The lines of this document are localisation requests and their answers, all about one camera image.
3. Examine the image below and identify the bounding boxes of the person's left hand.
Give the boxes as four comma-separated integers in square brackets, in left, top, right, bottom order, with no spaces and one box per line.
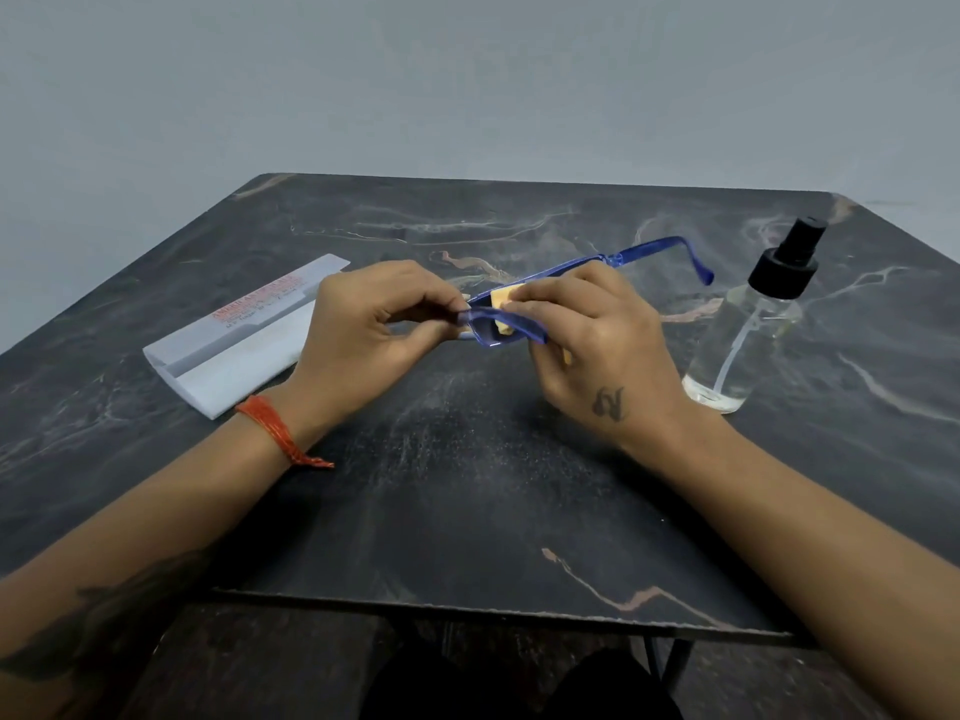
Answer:
[285,259,471,430]

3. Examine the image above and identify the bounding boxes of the person's right hand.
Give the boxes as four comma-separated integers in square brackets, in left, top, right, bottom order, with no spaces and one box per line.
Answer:
[498,261,723,473]

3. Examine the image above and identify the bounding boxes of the yellow cleaning cloth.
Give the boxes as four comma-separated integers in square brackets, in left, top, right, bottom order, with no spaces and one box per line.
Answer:
[489,286,575,367]

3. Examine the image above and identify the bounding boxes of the blue plastic glasses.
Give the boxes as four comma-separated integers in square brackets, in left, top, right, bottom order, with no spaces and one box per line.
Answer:
[459,235,715,349]

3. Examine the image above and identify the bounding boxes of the person's right forearm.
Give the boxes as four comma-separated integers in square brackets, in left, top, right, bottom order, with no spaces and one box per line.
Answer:
[622,430,960,720]

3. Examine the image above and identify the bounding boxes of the person's left forearm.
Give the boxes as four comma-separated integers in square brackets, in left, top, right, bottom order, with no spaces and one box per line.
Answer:
[0,385,354,720]

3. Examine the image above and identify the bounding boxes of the white glasses case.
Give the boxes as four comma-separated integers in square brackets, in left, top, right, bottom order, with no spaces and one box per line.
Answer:
[142,253,352,421]

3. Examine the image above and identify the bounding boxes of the clear spray bottle black cap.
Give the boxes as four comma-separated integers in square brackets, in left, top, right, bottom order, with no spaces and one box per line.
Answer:
[681,216,829,415]

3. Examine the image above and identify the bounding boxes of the red thread bracelet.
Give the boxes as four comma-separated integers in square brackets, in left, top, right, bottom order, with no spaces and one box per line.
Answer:
[234,394,336,471]

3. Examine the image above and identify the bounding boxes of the black metal table frame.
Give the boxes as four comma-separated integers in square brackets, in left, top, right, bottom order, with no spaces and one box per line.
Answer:
[210,588,800,698]

